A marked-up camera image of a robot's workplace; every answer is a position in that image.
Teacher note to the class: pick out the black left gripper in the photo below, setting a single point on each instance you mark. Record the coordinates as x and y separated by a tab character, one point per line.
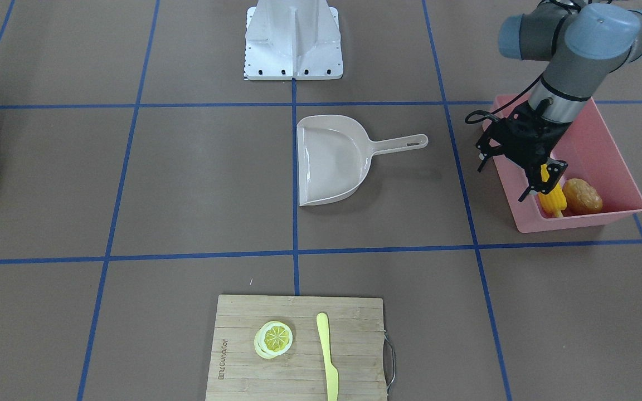
538	135

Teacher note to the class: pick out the yellow toy corn cob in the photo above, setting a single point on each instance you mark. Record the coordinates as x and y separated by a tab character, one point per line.
554	202

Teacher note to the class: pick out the brown toy potato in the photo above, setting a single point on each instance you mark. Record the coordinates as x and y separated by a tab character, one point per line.
582	198

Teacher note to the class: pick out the beige plastic dustpan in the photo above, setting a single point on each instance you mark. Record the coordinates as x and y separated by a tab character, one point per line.
335	154

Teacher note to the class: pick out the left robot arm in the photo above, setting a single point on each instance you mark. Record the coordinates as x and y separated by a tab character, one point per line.
582	44

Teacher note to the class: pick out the pink plastic bin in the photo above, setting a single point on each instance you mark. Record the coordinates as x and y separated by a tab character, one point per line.
592	155

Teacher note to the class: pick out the wooden cutting board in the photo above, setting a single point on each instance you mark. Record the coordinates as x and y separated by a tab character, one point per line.
358	344

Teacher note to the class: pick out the yellow plastic knife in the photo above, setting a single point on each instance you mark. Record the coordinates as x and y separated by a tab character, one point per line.
332	378

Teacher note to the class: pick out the yellow lemon slices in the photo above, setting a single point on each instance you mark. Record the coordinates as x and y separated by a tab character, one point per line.
273	339

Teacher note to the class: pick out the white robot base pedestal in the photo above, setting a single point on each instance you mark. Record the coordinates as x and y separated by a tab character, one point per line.
293	40

